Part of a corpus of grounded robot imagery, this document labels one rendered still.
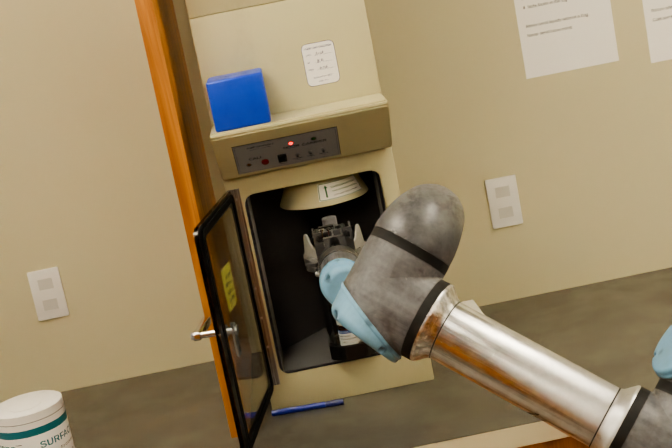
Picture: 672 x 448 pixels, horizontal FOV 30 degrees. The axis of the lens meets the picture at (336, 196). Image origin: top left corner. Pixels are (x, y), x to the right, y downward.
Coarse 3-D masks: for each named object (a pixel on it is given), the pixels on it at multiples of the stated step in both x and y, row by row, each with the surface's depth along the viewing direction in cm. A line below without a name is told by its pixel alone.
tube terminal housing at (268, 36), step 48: (288, 0) 227; (336, 0) 228; (240, 48) 229; (288, 48) 229; (336, 48) 230; (288, 96) 231; (336, 96) 231; (240, 192) 234; (384, 192) 235; (288, 384) 241; (336, 384) 242; (384, 384) 242
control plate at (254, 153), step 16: (336, 128) 223; (256, 144) 223; (272, 144) 224; (304, 144) 226; (320, 144) 226; (336, 144) 227; (240, 160) 226; (256, 160) 227; (272, 160) 228; (288, 160) 229; (304, 160) 230
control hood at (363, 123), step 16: (368, 96) 230; (288, 112) 229; (304, 112) 225; (320, 112) 221; (336, 112) 220; (352, 112) 221; (368, 112) 221; (384, 112) 222; (240, 128) 220; (256, 128) 220; (272, 128) 220; (288, 128) 221; (304, 128) 222; (320, 128) 223; (352, 128) 224; (368, 128) 225; (384, 128) 226; (224, 144) 221; (240, 144) 222; (352, 144) 228; (368, 144) 229; (384, 144) 230; (224, 160) 225; (320, 160) 231; (224, 176) 229; (240, 176) 231
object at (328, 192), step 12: (324, 180) 237; (336, 180) 238; (348, 180) 239; (360, 180) 242; (288, 192) 241; (300, 192) 238; (312, 192) 237; (324, 192) 237; (336, 192) 237; (348, 192) 238; (360, 192) 240; (288, 204) 240; (300, 204) 238; (312, 204) 237; (324, 204) 236
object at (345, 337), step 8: (320, 296) 237; (328, 304) 235; (328, 312) 236; (328, 320) 237; (328, 328) 237; (336, 328) 236; (344, 328) 235; (328, 336) 239; (336, 336) 236; (344, 336) 235; (352, 336) 235; (336, 344) 237; (344, 344) 236; (352, 344) 235
